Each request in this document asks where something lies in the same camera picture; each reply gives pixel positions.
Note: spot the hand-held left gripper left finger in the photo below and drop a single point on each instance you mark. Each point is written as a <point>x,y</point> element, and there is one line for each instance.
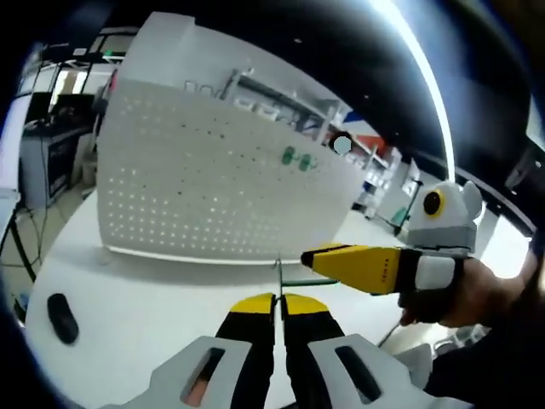
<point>238,362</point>

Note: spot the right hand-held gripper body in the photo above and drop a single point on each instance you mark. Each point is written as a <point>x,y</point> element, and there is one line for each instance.
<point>447,221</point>

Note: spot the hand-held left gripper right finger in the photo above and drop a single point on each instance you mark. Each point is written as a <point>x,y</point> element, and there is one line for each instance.
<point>323,362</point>

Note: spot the white perforated mounting plate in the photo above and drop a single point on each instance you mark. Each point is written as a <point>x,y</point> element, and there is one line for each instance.
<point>191,191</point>

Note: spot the person's right hand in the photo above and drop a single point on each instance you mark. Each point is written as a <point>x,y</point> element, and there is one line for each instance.
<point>468,302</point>

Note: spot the black and green scooter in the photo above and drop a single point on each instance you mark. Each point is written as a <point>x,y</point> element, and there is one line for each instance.
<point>400,213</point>

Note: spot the shelving unit with white bins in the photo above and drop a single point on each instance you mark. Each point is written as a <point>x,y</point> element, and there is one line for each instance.
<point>383,179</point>

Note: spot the ceiling light strip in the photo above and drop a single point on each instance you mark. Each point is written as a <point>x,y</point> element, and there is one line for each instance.
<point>430,85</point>

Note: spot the person's black clothing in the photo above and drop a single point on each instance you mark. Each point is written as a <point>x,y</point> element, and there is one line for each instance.
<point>489,366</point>

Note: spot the grey metal shelf rack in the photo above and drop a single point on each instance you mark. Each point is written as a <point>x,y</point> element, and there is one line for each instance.
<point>281,102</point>

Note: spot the black oval device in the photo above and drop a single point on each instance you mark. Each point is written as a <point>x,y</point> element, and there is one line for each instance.
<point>63,319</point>

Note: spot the dark equipment cabinet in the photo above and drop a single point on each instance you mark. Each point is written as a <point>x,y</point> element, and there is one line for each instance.
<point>59,166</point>

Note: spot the red hanging bag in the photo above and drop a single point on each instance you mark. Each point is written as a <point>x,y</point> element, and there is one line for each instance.
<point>114,81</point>

